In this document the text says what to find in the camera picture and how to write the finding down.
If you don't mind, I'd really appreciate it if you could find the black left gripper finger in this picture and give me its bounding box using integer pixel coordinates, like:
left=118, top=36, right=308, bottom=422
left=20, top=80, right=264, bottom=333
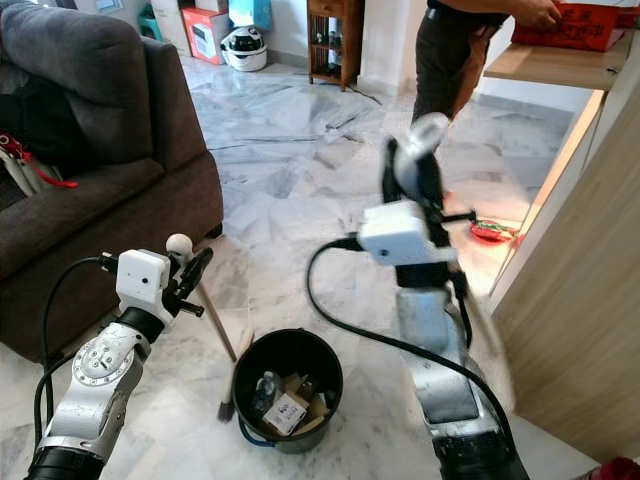
left=186, top=246, right=217, bottom=299

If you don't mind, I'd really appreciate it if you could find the wooden handled broom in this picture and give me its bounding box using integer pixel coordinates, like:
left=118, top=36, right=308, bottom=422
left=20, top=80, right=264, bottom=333
left=167, top=232, right=258, bottom=424

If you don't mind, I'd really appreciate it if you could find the red snack packet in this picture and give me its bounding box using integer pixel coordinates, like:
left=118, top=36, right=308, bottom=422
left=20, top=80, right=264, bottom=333
left=470, top=217, right=523, bottom=247

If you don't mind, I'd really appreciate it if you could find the clear plastic bottle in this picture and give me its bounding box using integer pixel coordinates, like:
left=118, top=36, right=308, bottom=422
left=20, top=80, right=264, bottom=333
left=253, top=371, right=281, bottom=416

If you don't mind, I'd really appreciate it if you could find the person in dark trousers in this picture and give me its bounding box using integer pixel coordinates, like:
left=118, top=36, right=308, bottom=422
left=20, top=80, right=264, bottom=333
left=412, top=0, right=566, bottom=126

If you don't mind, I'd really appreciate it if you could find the black round bucket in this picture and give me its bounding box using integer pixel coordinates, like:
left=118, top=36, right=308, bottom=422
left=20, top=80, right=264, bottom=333
left=235, top=328, right=346, bottom=456

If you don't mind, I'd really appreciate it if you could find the brown cardboard scrap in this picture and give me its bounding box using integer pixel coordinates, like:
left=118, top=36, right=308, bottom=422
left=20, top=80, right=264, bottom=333
left=285, top=372, right=329, bottom=413

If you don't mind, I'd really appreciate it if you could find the small white carton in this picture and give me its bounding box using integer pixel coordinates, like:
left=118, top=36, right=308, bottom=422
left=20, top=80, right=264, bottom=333
left=265, top=392, right=311, bottom=437

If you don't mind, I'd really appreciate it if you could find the light wooden cabinet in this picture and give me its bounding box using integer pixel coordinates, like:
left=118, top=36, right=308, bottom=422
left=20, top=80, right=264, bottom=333
left=482, top=40, right=640, bottom=466

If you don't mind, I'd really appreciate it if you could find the dark grey sofa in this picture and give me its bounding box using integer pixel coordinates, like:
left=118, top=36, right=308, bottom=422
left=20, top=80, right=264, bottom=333
left=0, top=0, right=226, bottom=363

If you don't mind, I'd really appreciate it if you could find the small brown wooden shelf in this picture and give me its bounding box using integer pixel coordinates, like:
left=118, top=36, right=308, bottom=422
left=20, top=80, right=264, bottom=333
left=306, top=0, right=367, bottom=92

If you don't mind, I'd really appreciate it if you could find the black cloth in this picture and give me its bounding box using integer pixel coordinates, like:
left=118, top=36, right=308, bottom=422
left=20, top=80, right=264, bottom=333
left=0, top=75, right=96, bottom=171

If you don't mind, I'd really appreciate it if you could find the red cardboard box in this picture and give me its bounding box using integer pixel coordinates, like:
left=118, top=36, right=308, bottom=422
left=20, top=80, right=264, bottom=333
left=512, top=0, right=626, bottom=53

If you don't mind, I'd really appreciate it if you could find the white round cooker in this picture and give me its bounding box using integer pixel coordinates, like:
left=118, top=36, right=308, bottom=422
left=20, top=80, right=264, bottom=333
left=221, top=26, right=269, bottom=72

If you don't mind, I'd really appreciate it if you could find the red appliance carton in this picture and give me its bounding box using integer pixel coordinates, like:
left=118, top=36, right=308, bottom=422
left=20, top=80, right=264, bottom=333
left=181, top=8, right=233, bottom=66

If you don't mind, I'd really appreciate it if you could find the light blue box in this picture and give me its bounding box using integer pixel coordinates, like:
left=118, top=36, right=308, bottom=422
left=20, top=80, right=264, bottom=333
left=227, top=0, right=274, bottom=30

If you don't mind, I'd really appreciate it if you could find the red plastic item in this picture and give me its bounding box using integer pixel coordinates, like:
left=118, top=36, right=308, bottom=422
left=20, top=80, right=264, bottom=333
left=593, top=457, right=640, bottom=480

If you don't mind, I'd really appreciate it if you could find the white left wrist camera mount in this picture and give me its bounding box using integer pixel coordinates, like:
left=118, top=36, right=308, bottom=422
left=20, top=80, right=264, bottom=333
left=115, top=248, right=173, bottom=319

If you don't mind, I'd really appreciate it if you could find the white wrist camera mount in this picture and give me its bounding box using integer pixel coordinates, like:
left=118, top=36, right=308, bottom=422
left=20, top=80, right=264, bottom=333
left=357, top=200, right=436, bottom=267
left=115, top=248, right=173, bottom=319

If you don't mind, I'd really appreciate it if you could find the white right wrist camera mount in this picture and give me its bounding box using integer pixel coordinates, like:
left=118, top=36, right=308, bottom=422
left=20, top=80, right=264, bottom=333
left=357, top=200, right=436, bottom=267

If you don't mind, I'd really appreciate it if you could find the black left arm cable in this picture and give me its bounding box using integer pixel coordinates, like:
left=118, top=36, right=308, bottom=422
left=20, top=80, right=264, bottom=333
left=32, top=255, right=121, bottom=451

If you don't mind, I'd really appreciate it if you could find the white bag with red strap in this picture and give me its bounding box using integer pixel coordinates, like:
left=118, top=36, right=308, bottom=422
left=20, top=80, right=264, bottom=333
left=0, top=133, right=79, bottom=198

